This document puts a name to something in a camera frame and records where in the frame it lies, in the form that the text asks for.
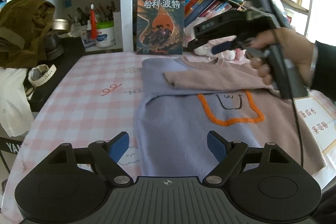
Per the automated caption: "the row of colourful books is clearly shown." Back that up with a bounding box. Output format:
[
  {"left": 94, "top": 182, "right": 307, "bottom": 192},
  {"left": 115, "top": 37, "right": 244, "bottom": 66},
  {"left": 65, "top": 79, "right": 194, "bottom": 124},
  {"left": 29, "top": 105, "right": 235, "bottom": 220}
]
[{"left": 184, "top": 0, "right": 233, "bottom": 27}]

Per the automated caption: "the Harry Potter book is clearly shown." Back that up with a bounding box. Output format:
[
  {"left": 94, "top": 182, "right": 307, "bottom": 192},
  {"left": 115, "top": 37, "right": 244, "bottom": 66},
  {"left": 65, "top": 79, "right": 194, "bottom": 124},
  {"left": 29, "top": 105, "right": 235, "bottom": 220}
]
[{"left": 136, "top": 0, "right": 185, "bottom": 55}]

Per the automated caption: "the purple and pink sweater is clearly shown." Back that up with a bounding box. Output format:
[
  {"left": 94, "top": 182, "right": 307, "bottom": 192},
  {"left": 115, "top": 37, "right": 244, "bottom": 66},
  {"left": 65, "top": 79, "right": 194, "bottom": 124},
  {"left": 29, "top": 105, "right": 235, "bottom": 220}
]
[{"left": 134, "top": 57, "right": 326, "bottom": 178}]

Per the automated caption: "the black speaker box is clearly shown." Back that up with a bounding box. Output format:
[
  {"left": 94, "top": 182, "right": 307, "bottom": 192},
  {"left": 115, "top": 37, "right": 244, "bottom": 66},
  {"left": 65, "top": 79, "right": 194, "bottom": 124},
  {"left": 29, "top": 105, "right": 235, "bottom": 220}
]
[{"left": 29, "top": 38, "right": 85, "bottom": 112}]

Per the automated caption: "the person's right hand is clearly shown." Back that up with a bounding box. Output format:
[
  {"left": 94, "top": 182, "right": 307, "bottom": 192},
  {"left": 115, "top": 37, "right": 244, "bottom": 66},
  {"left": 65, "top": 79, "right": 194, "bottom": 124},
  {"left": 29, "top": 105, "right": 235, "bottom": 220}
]
[{"left": 250, "top": 28, "right": 318, "bottom": 88}]

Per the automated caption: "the olive green jacket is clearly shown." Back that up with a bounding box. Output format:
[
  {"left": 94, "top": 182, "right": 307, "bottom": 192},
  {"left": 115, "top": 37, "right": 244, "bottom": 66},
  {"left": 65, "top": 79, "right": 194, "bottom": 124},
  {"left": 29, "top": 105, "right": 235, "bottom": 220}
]
[{"left": 0, "top": 0, "right": 55, "bottom": 68}]

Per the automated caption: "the pink white plush bunny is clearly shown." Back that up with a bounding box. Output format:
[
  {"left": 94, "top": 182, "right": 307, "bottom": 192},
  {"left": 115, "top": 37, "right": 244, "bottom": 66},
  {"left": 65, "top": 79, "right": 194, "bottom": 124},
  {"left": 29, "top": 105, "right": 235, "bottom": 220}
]
[{"left": 183, "top": 27, "right": 244, "bottom": 61}]

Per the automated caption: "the red tassel ornament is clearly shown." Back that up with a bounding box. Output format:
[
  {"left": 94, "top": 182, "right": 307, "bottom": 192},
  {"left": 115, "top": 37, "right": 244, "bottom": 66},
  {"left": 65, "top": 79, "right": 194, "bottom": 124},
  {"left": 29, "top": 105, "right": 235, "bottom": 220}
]
[{"left": 90, "top": 3, "right": 97, "bottom": 40}]

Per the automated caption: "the pink checkered cartoon table mat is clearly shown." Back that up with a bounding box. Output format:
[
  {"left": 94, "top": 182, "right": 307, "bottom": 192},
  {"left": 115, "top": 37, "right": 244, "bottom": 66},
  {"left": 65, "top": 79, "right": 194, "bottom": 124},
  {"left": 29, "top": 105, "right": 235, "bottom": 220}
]
[{"left": 1, "top": 53, "right": 144, "bottom": 223}]

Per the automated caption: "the metal bowl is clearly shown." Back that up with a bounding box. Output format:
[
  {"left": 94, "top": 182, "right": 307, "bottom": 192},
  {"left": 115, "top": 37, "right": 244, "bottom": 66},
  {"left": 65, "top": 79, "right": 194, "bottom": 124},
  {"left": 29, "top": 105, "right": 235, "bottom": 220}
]
[{"left": 51, "top": 18, "right": 71, "bottom": 33}]

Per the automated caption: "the white smart watch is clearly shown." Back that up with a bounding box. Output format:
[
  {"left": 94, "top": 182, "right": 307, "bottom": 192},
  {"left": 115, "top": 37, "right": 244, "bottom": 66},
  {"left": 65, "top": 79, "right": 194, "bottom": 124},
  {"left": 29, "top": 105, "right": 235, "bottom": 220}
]
[{"left": 28, "top": 64, "right": 57, "bottom": 87}]

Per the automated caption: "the white jar green lid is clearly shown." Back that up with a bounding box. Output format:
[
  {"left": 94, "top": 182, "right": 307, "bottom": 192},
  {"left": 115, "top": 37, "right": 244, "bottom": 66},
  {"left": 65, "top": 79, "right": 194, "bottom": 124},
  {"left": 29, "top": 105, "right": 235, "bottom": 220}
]
[{"left": 96, "top": 21, "right": 116, "bottom": 48}]

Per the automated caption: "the white cloth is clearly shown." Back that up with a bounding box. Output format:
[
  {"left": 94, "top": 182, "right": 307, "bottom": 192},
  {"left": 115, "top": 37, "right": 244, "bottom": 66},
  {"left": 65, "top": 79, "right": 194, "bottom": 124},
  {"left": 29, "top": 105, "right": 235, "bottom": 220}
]
[{"left": 1, "top": 68, "right": 34, "bottom": 137}]

